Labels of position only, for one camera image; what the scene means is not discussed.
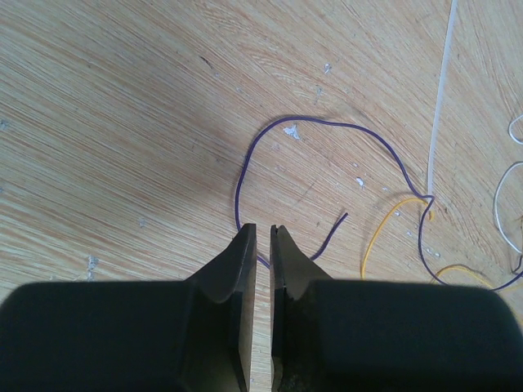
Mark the yellow wire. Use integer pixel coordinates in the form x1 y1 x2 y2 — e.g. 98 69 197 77
360 196 494 287

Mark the white wire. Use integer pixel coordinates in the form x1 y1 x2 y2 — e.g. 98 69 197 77
493 114 523 256

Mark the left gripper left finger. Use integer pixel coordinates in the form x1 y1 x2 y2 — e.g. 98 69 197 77
1 224 257 391

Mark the white zip tie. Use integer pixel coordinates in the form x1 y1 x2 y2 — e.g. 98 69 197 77
427 0 458 194

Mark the purple wire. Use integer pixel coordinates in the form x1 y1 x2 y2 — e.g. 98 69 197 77
235 116 523 292

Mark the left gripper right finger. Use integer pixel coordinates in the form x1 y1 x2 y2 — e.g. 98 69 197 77
270 226 522 391

